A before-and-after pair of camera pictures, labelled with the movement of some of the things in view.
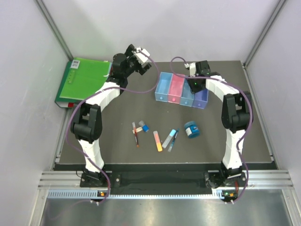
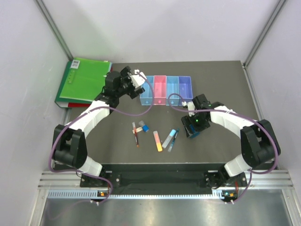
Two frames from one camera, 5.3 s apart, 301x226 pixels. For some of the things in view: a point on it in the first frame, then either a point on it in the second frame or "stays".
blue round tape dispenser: (191, 129) stays
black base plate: (211, 179) stays
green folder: (85, 77) stays
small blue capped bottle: (145, 127) stays
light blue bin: (162, 90) to (146, 98)
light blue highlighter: (171, 133) stays
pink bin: (175, 89) to (160, 90)
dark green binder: (62, 102) stays
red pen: (137, 141) stays
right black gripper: (194, 89) to (187, 120)
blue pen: (173, 141) stays
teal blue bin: (187, 97) to (173, 84)
